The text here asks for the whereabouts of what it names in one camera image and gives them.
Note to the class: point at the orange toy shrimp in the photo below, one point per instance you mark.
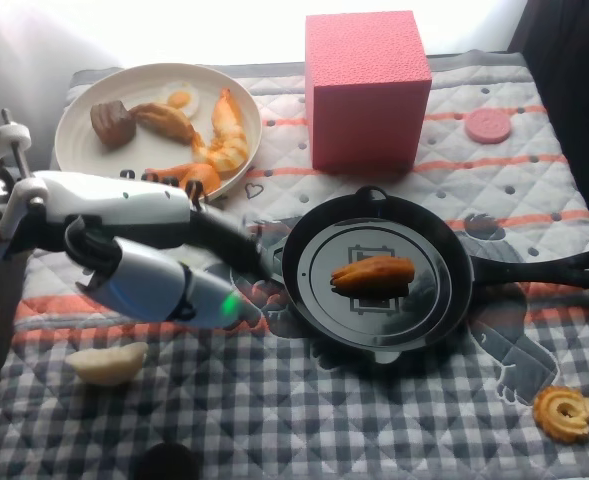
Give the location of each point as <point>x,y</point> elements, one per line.
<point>229,135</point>

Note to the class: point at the toy fried egg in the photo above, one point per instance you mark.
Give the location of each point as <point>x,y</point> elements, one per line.
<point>181,97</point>

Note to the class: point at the white toy dumpling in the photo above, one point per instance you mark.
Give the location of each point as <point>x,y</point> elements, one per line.
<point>106,365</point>

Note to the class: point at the swirl toy cookie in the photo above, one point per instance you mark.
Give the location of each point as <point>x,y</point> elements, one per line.
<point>564,415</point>

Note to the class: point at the pink round disc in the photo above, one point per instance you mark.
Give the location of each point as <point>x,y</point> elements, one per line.
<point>486,127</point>

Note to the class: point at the grey quilt with bear print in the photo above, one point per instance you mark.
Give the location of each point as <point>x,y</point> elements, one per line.
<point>274,410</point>

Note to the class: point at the orange toy fried bread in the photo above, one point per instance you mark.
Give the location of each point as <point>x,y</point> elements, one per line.
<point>374,275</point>

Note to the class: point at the red block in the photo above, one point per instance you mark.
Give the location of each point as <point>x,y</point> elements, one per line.
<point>369,120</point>

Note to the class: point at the dark brown round disc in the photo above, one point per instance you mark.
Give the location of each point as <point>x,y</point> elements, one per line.
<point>166,462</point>

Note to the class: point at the golden toy croissant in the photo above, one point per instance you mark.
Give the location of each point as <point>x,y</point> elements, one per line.
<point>166,120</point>

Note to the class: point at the orange toy chicken drumstick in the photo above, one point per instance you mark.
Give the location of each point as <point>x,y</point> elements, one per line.
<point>201,175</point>

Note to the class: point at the white round plate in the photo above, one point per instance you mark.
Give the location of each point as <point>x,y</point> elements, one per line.
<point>144,150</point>

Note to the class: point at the black frying pan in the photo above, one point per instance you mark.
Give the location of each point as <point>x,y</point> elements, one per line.
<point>399,320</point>

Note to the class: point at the brown toy steak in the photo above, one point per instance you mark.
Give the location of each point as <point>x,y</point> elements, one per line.
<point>111,122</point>

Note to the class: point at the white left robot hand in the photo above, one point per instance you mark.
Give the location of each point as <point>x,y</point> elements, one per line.
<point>124,210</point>

